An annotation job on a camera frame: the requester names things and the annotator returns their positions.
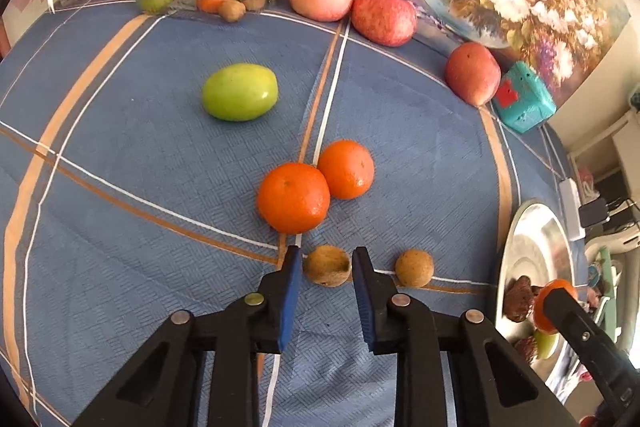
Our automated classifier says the large green jujube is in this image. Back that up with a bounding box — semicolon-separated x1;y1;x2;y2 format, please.
534;329;559;360

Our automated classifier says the orange tangerine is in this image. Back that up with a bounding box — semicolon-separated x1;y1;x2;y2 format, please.
317;140;375;200
533;279;578;335
256;162;331;235

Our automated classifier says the large wrinkled dried date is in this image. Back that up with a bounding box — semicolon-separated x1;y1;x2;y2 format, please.
502;275;535;323

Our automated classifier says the brown longan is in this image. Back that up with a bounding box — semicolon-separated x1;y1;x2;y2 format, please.
304;245;352;287
395;249;435;288

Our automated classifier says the small green jujube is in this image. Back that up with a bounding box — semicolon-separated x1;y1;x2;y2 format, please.
202;63;279;122

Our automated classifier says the green board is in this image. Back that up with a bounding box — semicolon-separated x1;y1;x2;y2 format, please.
597;246;617;343

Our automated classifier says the round stainless steel plate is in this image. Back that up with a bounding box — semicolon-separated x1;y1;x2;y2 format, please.
494;199;575;343

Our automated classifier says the black power adapter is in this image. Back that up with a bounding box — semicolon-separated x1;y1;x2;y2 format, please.
578;197;610;229

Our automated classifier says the white power strip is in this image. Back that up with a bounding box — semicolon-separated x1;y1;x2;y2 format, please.
559;178;586;242

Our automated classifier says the white wooden shelf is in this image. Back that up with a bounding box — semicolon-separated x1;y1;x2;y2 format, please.
568;109;639;262

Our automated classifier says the blue plaid tablecloth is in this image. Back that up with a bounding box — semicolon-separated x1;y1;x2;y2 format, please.
1;0;572;426

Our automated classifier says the teal tin box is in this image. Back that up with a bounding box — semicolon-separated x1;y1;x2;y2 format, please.
492;61;556;133

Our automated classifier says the red apple right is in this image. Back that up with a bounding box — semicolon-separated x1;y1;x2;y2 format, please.
445;42;501;107

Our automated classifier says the red apple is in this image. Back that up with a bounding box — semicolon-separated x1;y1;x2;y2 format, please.
445;42;501;107
350;0;418;48

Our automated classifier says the red apple middle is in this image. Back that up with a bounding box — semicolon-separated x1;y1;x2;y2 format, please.
350;0;418;48

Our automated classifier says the black adapter cable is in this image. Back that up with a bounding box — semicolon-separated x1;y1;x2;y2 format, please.
602;196;640;233

